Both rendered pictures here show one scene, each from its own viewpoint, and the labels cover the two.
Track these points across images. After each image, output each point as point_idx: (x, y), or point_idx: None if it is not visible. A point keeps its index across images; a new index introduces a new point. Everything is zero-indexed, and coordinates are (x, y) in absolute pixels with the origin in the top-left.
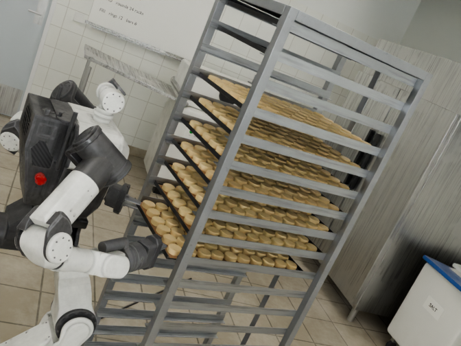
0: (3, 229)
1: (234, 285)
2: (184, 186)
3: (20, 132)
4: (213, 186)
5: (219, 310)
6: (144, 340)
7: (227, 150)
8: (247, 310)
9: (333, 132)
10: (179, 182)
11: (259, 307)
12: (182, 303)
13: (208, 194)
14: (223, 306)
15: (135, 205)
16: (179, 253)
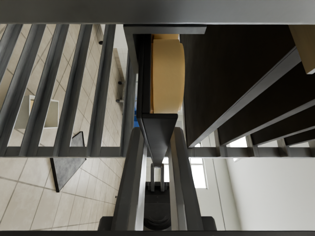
0: None
1: (136, 76)
2: (260, 129)
3: None
4: (254, 158)
5: (101, 79)
6: (48, 157)
7: (297, 158)
8: (108, 50)
9: None
10: (272, 120)
11: (114, 40)
12: (102, 126)
13: (244, 158)
14: (108, 77)
15: (144, 149)
16: (166, 157)
